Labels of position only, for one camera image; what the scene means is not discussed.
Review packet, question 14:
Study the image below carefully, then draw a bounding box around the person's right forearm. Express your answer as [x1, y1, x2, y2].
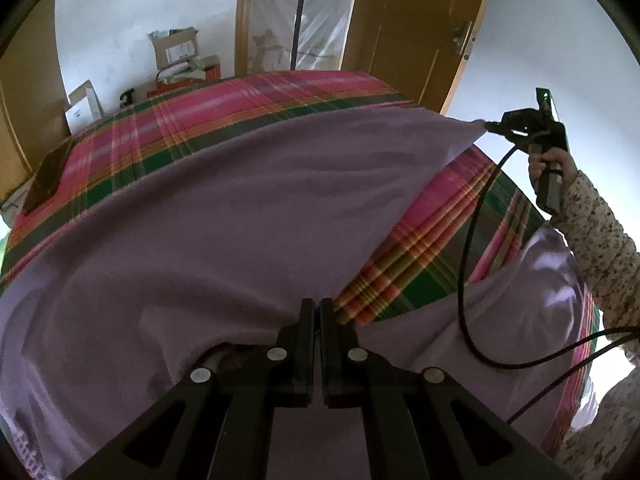
[550, 169, 640, 361]

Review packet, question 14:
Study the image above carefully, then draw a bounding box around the plastic-covered doorway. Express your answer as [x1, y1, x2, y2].
[235, 0, 363, 77]

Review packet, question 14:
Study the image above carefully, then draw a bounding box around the white cardboard box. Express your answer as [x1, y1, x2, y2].
[64, 80, 104, 136]

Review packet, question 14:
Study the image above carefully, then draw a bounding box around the metal door handle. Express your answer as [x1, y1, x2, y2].
[450, 20, 473, 56]

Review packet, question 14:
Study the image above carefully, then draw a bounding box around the wooden door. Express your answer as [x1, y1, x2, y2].
[342, 0, 503, 116]

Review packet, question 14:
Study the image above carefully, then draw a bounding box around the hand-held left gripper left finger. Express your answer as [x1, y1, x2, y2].
[67, 297, 317, 480]

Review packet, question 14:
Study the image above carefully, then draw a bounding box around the person's torso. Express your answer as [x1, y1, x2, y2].
[555, 365, 640, 480]

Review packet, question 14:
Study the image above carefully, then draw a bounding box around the wooden wardrobe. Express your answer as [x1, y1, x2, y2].
[0, 0, 71, 206]

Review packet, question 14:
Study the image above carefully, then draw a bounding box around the black cable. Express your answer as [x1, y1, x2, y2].
[505, 332, 640, 411]
[457, 140, 640, 367]

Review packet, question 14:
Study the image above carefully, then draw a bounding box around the brown cardboard box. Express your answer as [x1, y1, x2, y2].
[146, 27, 201, 72]

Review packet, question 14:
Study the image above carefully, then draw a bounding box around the plaid bed sheet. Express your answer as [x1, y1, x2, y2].
[0, 70, 601, 456]

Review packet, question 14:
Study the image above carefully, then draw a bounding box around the purple fleece cloth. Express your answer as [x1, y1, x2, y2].
[0, 105, 601, 480]

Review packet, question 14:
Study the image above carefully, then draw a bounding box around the person's right hand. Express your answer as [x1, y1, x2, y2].
[527, 150, 579, 183]

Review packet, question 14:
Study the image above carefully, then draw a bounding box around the black vertical pole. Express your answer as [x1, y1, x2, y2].
[292, 0, 311, 71]

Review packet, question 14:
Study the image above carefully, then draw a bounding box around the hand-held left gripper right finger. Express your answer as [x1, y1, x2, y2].
[320, 297, 573, 480]

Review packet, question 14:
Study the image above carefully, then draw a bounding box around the dark flat rectangular object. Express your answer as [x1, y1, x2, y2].
[22, 140, 76, 213]

